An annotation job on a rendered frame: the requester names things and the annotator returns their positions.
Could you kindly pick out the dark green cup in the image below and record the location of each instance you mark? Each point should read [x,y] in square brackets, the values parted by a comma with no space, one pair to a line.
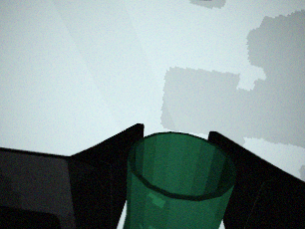
[177,180]

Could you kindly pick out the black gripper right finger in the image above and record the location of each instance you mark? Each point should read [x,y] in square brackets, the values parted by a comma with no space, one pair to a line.
[263,196]

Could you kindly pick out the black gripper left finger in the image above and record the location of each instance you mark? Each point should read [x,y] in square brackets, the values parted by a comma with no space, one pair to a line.
[87,190]

